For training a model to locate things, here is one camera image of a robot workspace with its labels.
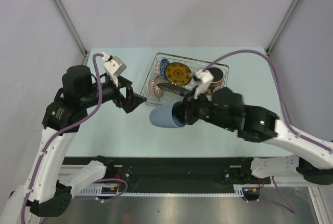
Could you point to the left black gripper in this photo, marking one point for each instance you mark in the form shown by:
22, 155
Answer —
132, 99

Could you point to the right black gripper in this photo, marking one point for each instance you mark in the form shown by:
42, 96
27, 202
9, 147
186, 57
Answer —
189, 107

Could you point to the red patterned white bowl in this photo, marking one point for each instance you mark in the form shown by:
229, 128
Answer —
153, 88

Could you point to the light blue plastic cup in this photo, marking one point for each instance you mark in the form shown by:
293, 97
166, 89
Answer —
164, 117

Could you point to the red and black mug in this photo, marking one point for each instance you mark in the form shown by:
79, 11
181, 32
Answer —
218, 77

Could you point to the steel wire dish rack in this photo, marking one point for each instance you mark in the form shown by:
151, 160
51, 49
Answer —
193, 64

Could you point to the black floral square plate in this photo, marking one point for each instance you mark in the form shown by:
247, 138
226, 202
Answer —
178, 90

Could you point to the blue triangle patterned bowl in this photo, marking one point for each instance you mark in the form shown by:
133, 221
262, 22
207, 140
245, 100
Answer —
160, 67

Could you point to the yellow patterned round plate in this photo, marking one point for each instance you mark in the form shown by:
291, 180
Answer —
178, 74

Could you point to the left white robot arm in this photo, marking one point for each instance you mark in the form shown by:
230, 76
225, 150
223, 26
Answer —
43, 194

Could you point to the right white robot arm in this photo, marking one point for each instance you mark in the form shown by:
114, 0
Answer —
309, 157

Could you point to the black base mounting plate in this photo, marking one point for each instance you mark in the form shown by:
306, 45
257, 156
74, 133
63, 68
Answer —
181, 175

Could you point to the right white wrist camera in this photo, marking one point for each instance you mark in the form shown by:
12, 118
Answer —
203, 80

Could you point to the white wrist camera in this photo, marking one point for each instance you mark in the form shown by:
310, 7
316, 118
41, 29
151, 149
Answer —
203, 80
113, 67

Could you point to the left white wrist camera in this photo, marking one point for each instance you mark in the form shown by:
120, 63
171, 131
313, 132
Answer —
113, 67

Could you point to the right slotted cable duct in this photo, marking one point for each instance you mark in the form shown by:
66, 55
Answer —
250, 191

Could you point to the slotted cable duct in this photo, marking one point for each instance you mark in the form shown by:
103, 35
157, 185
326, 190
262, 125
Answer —
100, 190
250, 191

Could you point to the left slotted cable duct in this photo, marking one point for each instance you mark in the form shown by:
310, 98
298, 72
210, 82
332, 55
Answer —
100, 190

